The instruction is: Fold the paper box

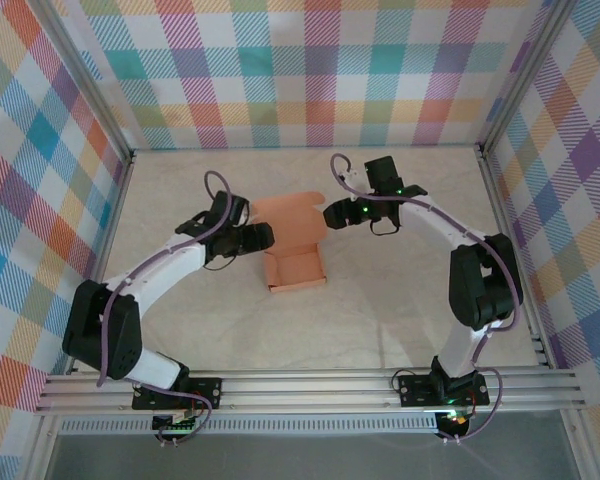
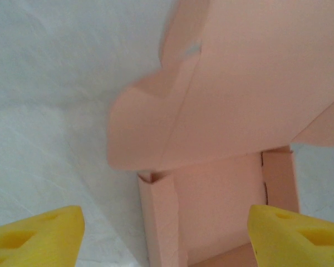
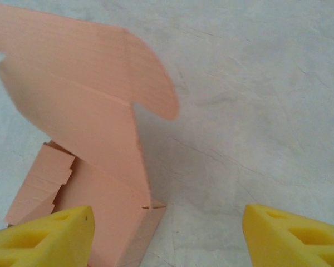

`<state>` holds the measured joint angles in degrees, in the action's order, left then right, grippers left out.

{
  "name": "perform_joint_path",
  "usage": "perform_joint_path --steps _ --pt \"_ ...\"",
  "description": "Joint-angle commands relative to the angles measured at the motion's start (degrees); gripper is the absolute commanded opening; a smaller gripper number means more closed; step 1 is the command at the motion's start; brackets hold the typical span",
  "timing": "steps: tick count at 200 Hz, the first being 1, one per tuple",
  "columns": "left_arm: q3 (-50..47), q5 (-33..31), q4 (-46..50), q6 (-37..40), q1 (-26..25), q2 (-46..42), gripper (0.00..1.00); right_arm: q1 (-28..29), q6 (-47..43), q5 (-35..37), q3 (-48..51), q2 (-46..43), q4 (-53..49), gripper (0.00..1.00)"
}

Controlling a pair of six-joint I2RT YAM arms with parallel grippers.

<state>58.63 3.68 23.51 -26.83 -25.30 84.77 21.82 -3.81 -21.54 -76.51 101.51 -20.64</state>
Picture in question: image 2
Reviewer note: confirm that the orange paper box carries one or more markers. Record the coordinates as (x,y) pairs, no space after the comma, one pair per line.
(225,111)

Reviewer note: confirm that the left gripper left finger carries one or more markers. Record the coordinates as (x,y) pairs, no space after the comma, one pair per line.
(44,236)

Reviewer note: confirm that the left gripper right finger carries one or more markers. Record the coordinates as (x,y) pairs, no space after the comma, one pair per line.
(281,236)

